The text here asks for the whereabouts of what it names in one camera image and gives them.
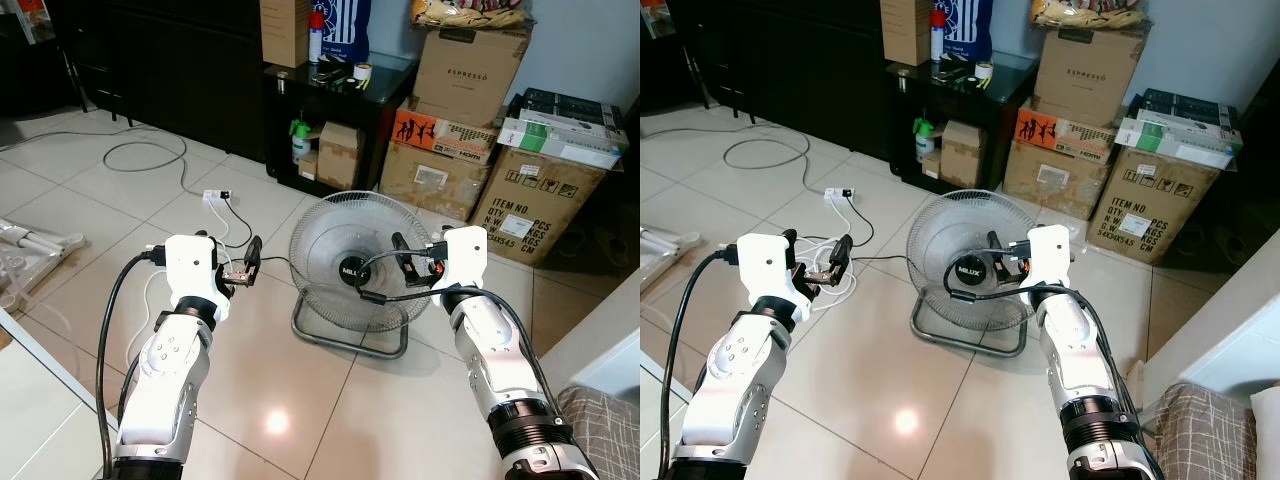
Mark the blue printed bag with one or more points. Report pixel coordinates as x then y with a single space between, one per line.
348 25
970 25

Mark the white power strip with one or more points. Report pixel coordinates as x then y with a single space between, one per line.
216 196
838 194

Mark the dark flat box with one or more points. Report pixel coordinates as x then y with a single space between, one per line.
570 106
1190 108

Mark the white and green box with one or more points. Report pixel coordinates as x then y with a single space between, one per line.
560 142
1180 142

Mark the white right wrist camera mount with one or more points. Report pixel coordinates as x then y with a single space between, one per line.
462 255
1050 255

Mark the orange printed box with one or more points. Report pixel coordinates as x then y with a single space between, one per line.
440 135

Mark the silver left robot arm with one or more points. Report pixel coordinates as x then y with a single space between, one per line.
735 385
165 380

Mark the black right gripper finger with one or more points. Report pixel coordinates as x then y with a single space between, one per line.
400 250
992 247

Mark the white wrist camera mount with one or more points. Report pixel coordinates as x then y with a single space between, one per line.
1050 255
190 268
462 255
765 265

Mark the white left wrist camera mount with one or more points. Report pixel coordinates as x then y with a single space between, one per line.
765 265
190 268

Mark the espresso cardboard box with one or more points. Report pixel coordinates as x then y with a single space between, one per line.
470 75
1090 75

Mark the cardboard box with white label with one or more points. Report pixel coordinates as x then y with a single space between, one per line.
1050 183
430 185

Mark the small cardboard box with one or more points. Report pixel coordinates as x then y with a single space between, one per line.
338 158
962 156

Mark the white spray can red cap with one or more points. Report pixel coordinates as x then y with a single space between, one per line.
938 40
316 40

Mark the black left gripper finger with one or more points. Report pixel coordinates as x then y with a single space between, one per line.
843 256
255 258

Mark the black glass side table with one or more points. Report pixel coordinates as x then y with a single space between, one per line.
1005 100
385 100

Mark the tall plain cardboard box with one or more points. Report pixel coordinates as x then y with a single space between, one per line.
905 30
285 30

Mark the grey checkered cushion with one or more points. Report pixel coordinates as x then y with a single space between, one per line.
605 435
1205 435

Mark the grey metal floor fan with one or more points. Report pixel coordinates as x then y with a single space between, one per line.
335 235
945 235

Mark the white tape roll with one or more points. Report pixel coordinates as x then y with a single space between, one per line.
984 72
362 72

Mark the large item number cardboard box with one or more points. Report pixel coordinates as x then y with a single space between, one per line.
535 210
1155 210

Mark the black cabinet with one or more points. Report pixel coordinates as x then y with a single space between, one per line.
170 70
790 70

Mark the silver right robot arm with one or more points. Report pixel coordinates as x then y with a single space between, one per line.
500 370
1085 370

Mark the white table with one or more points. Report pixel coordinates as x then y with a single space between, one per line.
655 430
35 410

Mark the white plastic rack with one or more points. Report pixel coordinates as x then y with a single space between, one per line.
662 248
35 245

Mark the white furniture panel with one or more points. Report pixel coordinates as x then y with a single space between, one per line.
595 335
1215 325

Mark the green trigger spray bottle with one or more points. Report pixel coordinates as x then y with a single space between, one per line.
923 143
300 145

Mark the snack bag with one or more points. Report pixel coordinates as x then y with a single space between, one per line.
470 12
1090 12

